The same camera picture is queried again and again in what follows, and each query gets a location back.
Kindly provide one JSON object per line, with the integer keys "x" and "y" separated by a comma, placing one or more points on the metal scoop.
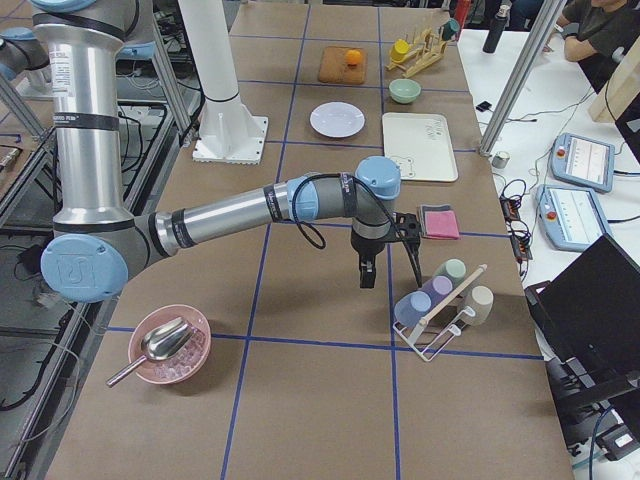
{"x": 160, "y": 344}

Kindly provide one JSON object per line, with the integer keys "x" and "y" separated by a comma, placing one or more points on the black bottle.
{"x": 495, "y": 31}

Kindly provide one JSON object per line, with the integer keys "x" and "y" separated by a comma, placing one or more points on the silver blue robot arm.
{"x": 98, "y": 244}

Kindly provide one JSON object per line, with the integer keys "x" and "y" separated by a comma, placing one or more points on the seated person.
{"x": 602, "y": 27}

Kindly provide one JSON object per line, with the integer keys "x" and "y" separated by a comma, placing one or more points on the mint green bowl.
{"x": 404, "y": 90}

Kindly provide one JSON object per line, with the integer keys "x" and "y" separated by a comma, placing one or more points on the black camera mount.
{"x": 408, "y": 228}

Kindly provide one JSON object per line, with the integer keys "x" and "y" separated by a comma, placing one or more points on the pink bowl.
{"x": 180, "y": 352}

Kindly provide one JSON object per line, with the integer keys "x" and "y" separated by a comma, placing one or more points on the orange fruit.
{"x": 353, "y": 58}

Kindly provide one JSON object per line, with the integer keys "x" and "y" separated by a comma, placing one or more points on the white round plate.
{"x": 337, "y": 119}

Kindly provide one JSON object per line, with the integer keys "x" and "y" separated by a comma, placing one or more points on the pink folded cloth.
{"x": 438, "y": 222}

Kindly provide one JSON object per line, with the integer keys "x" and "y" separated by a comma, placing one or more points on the lilac cup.
{"x": 437, "y": 288}

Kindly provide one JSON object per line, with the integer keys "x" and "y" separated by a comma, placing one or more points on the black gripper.
{"x": 363, "y": 246}

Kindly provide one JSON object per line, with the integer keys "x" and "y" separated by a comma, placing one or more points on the beige cup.
{"x": 477, "y": 305}

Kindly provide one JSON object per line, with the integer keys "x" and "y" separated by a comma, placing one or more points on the teach pendant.
{"x": 571, "y": 217}
{"x": 582, "y": 161}

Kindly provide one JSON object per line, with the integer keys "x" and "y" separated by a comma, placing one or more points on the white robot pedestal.
{"x": 228, "y": 131}

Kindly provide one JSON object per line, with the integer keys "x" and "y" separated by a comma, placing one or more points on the pale green cup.
{"x": 454, "y": 269}

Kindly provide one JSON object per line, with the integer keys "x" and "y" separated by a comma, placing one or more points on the white wire cup rack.
{"x": 442, "y": 324}

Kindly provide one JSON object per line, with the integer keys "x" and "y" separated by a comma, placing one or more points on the near teach pendant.
{"x": 571, "y": 217}

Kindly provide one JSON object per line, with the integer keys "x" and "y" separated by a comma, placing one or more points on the aluminium frame post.
{"x": 533, "y": 46}

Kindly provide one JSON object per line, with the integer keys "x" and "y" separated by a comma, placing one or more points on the yellow cup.
{"x": 399, "y": 50}

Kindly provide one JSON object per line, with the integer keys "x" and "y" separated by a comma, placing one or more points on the cream rectangular tray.
{"x": 420, "y": 144}

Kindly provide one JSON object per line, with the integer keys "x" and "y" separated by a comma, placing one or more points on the dark green cup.
{"x": 449, "y": 30}

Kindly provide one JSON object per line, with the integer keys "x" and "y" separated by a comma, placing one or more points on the wooden dish rack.
{"x": 426, "y": 49}

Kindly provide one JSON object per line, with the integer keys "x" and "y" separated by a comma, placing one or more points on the blue cup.
{"x": 411, "y": 308}

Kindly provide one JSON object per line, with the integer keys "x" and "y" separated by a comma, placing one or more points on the brown wooden tray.
{"x": 334, "y": 70}

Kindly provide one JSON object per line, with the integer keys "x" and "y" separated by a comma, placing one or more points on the small metal tin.
{"x": 500, "y": 160}

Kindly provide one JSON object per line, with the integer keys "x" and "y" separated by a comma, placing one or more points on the far teach pendant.
{"x": 582, "y": 161}

